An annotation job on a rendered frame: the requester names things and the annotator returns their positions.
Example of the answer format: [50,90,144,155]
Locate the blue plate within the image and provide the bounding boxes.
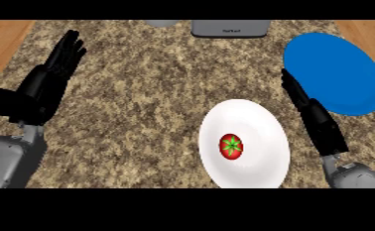
[281,32,375,117]

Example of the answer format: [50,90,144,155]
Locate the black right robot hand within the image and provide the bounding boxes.
[280,68,351,158]

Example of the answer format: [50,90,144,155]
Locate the white plate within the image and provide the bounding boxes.
[197,98,290,189]

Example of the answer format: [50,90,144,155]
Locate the grey rectangular appliance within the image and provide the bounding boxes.
[190,19,272,39]

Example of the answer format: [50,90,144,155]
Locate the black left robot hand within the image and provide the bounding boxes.
[0,29,88,127]

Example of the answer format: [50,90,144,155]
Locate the grey round object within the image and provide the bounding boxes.
[144,19,181,28]

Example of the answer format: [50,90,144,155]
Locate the red tomato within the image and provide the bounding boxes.
[218,133,244,161]

